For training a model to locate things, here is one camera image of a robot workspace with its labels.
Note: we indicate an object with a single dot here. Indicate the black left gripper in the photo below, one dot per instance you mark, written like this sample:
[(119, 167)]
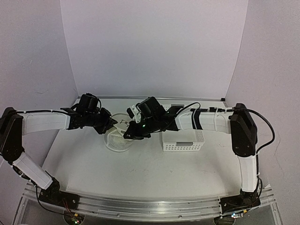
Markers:
[(108, 123)]

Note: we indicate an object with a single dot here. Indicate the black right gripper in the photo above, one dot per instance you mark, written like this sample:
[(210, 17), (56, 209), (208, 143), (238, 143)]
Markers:
[(135, 135)]

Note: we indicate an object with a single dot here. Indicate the white perforated plastic basket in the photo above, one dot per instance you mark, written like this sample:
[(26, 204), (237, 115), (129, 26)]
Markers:
[(182, 135)]

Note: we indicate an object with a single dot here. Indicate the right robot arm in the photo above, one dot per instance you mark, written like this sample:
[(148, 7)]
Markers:
[(238, 123)]

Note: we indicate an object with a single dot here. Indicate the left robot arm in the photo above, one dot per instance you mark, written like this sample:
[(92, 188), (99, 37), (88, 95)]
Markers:
[(26, 135)]

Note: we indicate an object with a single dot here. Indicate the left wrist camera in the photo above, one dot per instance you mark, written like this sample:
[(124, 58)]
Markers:
[(98, 108)]

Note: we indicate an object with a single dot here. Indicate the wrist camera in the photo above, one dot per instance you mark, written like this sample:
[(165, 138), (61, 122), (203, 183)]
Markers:
[(134, 113), (98, 108)]

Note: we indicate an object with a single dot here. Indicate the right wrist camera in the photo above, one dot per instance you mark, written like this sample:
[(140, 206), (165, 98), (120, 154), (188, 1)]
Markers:
[(134, 113)]

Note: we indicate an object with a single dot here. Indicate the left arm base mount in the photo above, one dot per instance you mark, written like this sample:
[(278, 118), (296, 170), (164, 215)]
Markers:
[(54, 196)]

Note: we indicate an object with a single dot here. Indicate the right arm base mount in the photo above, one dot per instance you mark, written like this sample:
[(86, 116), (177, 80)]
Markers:
[(238, 203)]

